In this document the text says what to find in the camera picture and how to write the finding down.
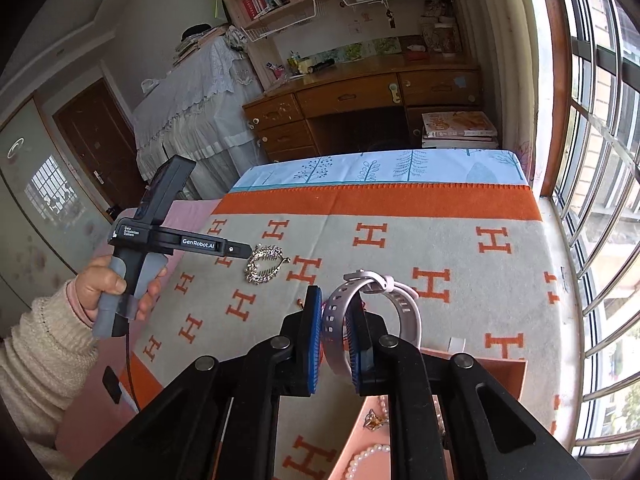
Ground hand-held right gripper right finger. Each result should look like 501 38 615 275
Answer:
345 301 594 480

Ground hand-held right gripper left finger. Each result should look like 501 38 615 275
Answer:
75 285 323 480

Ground silver rhinestone hair clip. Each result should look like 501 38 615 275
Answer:
243 244 292 286

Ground white pearl necklace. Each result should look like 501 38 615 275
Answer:
377 394 447 437

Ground small gold pendant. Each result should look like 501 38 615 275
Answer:
363 408 389 432

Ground white pearl bracelet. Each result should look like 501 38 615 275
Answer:
345 443 392 480

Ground pink rectangular box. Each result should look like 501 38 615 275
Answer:
330 337 529 480

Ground person's left forearm cream sleeve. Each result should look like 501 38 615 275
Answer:
0 279 102 480

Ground person's left hand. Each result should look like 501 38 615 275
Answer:
74 254 169 329

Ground frosted glass sliding door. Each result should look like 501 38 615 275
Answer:
0 97 115 337

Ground brown wooden door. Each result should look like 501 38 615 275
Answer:
52 77 147 212

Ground white lace furniture cover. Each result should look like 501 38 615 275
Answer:
132 34 267 202

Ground orange and grey printed blanket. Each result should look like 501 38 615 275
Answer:
127 182 577 480

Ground wooden desk with drawers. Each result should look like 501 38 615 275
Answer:
242 54 484 164

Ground pile of books and hat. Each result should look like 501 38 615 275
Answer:
172 23 227 64

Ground stack of large books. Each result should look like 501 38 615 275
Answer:
419 111 501 150

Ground row of red books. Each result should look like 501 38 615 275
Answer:
242 0 289 22

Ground glass jar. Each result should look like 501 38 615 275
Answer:
421 16 462 57

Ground metal window grille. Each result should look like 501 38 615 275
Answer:
520 0 640 457

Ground light curtain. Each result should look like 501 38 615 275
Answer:
444 0 527 157

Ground black cable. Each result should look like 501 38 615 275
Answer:
101 334 141 413

